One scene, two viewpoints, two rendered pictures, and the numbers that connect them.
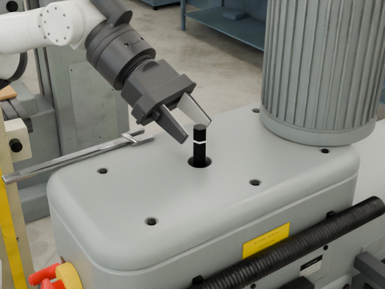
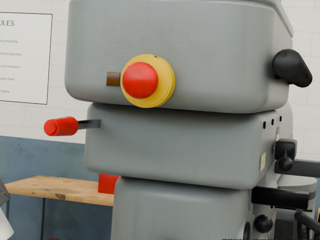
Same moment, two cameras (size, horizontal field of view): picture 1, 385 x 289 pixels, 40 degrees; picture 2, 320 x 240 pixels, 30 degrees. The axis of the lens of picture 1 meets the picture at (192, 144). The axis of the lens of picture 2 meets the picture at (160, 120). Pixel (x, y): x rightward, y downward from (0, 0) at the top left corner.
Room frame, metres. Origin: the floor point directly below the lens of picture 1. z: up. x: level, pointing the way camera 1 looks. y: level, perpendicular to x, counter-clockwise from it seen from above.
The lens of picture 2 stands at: (0.04, 0.61, 1.75)
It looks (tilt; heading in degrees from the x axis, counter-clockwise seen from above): 3 degrees down; 319
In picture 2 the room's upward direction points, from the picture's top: 4 degrees clockwise
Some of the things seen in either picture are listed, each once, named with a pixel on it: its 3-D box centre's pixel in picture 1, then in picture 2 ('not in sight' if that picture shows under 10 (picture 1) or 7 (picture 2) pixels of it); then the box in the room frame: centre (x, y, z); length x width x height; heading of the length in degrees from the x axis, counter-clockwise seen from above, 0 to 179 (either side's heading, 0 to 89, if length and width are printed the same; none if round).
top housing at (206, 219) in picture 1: (207, 199); (196, 53); (0.70, -0.02, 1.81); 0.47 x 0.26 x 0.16; 124
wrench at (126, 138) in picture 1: (81, 155); not in sight; (0.70, 0.17, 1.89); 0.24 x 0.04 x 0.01; 125
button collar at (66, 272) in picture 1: (69, 283); (147, 81); (0.56, 0.18, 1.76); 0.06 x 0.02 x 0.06; 34
